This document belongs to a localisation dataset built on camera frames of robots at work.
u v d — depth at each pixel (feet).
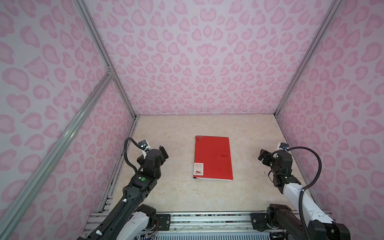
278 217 2.02
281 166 2.10
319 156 2.06
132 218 1.94
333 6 2.27
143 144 2.17
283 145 2.41
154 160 1.89
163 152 2.39
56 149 1.84
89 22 2.38
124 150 1.69
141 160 2.23
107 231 1.34
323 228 1.32
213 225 2.41
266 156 2.54
